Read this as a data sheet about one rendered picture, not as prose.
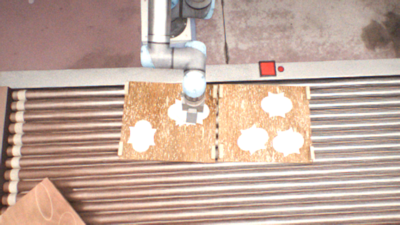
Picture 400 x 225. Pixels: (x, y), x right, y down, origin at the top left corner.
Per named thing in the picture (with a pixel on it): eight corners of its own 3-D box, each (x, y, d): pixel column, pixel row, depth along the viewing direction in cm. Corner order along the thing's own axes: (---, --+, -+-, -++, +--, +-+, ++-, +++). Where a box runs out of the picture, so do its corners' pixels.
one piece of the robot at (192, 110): (177, 114, 119) (179, 124, 135) (203, 117, 119) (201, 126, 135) (181, 82, 122) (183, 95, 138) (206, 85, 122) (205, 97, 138)
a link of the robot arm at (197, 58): (174, 37, 114) (172, 68, 111) (208, 40, 114) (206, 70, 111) (175, 47, 121) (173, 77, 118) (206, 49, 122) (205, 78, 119)
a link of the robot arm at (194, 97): (206, 68, 110) (206, 93, 107) (205, 80, 120) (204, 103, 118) (183, 67, 109) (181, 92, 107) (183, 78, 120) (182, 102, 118)
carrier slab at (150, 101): (127, 81, 154) (125, 80, 153) (216, 86, 155) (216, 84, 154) (119, 159, 145) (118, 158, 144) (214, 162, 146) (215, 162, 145)
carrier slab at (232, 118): (218, 84, 155) (218, 83, 154) (306, 87, 157) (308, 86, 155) (218, 161, 146) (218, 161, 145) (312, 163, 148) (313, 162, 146)
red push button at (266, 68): (260, 63, 159) (261, 62, 158) (272, 63, 159) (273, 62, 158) (261, 75, 158) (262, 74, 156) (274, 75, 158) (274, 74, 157)
